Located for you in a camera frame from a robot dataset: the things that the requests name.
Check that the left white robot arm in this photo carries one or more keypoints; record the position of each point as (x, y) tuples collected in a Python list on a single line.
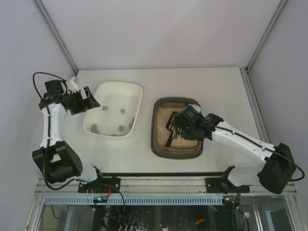
[(57, 161)]

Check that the aluminium mounting rail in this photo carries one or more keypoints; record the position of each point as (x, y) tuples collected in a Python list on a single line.
[(150, 185)]

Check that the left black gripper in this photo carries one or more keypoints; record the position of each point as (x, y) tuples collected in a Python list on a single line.
[(80, 102)]

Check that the black slotted litter scoop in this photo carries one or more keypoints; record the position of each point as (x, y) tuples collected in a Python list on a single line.
[(173, 131)]

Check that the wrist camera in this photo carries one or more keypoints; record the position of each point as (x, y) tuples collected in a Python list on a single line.
[(197, 108), (72, 85)]

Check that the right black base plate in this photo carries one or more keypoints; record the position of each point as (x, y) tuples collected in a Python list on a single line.
[(223, 185)]

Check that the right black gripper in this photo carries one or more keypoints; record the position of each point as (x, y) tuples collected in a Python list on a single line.
[(179, 125)]

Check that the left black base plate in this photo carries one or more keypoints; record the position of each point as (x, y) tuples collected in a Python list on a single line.
[(102, 184)]

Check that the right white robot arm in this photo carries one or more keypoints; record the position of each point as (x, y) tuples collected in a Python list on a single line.
[(274, 164)]

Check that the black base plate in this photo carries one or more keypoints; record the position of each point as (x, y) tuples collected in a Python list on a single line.
[(102, 184), (223, 185)]

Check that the grey slotted cable duct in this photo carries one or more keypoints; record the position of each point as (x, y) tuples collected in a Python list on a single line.
[(135, 200)]

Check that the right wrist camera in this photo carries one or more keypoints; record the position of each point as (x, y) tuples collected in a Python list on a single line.
[(197, 108)]

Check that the white plastic tray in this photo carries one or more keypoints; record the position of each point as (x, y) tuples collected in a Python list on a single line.
[(117, 96)]

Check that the right aluminium side rail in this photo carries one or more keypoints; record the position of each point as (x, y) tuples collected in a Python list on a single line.
[(256, 107)]

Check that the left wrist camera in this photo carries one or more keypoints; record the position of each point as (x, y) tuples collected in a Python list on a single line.
[(72, 85)]

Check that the brown translucent litter box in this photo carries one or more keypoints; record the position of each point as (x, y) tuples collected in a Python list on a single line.
[(162, 143)]

